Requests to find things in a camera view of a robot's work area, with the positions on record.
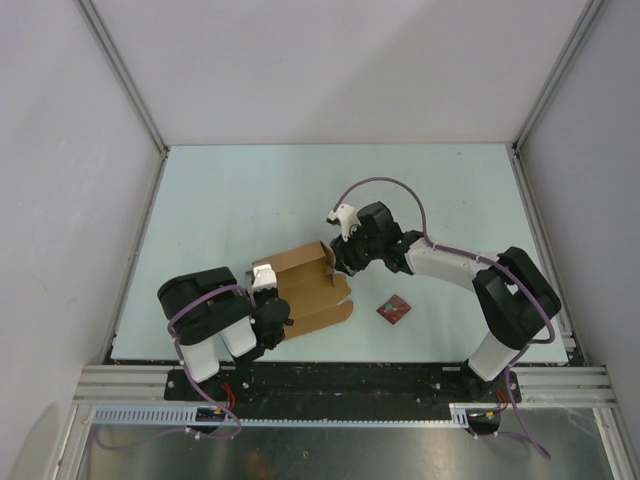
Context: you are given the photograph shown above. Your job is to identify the brown cardboard paper box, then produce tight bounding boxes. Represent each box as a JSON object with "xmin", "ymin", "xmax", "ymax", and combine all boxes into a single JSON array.
[{"xmin": 252, "ymin": 241, "xmax": 354, "ymax": 340}]

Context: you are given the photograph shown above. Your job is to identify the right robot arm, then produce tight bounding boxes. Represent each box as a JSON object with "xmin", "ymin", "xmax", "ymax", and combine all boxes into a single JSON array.
[{"xmin": 326, "ymin": 202, "xmax": 561, "ymax": 401}]

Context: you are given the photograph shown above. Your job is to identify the small red packet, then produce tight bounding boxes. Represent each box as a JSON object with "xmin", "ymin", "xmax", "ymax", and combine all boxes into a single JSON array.
[{"xmin": 376, "ymin": 295, "xmax": 412, "ymax": 325}]

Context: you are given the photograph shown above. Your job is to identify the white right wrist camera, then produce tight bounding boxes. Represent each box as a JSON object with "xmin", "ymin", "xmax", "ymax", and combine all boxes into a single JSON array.
[{"xmin": 325, "ymin": 203, "xmax": 361, "ymax": 242}]

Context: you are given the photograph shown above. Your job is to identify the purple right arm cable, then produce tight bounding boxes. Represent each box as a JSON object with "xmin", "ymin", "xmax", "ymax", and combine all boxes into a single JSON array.
[{"xmin": 333, "ymin": 176, "xmax": 557, "ymax": 460}]

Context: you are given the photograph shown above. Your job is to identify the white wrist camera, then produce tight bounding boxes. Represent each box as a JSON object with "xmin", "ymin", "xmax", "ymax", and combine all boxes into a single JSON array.
[
  {"xmin": 251, "ymin": 263, "xmax": 277, "ymax": 292},
  {"xmin": 325, "ymin": 203, "xmax": 361, "ymax": 242}
]

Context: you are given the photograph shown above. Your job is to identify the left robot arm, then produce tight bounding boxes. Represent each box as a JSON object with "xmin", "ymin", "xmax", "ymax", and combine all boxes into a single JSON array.
[{"xmin": 157, "ymin": 263, "xmax": 294, "ymax": 400}]

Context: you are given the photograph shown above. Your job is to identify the grey slotted cable duct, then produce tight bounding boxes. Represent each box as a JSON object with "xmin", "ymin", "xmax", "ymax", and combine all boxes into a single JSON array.
[{"xmin": 89, "ymin": 402, "xmax": 471, "ymax": 429}]

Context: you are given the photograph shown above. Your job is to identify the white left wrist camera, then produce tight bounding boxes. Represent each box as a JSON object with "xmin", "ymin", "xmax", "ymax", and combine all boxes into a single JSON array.
[{"xmin": 251, "ymin": 263, "xmax": 277, "ymax": 292}]

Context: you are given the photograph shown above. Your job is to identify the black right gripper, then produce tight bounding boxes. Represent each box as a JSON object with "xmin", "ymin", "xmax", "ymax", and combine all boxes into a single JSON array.
[{"xmin": 330, "ymin": 221, "xmax": 383, "ymax": 277}]

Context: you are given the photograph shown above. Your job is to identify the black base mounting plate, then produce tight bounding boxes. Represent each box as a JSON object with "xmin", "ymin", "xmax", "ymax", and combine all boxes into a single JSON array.
[{"xmin": 164, "ymin": 362, "xmax": 520, "ymax": 403}]

